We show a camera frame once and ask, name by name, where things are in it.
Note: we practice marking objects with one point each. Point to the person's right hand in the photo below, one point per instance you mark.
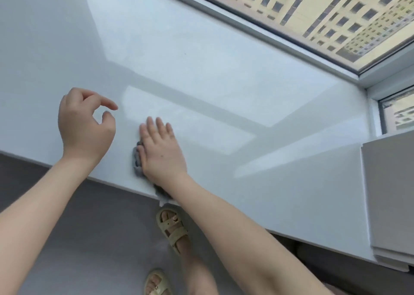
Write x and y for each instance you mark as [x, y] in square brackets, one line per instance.
[161, 155]

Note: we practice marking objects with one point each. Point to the person's left hand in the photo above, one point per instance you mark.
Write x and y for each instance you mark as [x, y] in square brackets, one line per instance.
[81, 129]

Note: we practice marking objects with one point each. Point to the person's right little finger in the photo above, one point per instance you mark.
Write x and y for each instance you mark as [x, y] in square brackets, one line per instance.
[170, 133]

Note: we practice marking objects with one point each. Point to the person's left thumb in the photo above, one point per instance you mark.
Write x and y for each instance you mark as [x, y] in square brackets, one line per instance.
[110, 121]

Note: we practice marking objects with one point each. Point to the person's right middle finger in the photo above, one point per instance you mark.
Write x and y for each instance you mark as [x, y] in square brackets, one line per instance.
[151, 127]

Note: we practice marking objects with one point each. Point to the person's right thumb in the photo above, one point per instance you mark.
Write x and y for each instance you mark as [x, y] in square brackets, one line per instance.
[139, 157]

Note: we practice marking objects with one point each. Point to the grey cleaning cloth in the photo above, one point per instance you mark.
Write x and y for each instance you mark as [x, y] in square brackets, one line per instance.
[137, 163]

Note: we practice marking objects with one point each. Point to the person's right forearm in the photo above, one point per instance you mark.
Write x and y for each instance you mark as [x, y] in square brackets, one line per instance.
[233, 233]

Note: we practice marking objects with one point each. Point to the person's left forearm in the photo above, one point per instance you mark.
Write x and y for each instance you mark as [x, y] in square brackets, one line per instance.
[38, 220]

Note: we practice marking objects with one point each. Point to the person's leg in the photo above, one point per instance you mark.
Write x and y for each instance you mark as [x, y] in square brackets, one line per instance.
[197, 272]

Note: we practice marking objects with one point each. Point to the beige apartment building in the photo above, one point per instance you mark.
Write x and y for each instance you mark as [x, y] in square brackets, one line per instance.
[323, 10]

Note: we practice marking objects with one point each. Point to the white rectangular panel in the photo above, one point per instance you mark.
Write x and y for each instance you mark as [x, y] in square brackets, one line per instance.
[388, 194]

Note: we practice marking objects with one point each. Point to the white window frame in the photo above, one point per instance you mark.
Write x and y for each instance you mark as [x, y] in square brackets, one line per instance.
[258, 34]

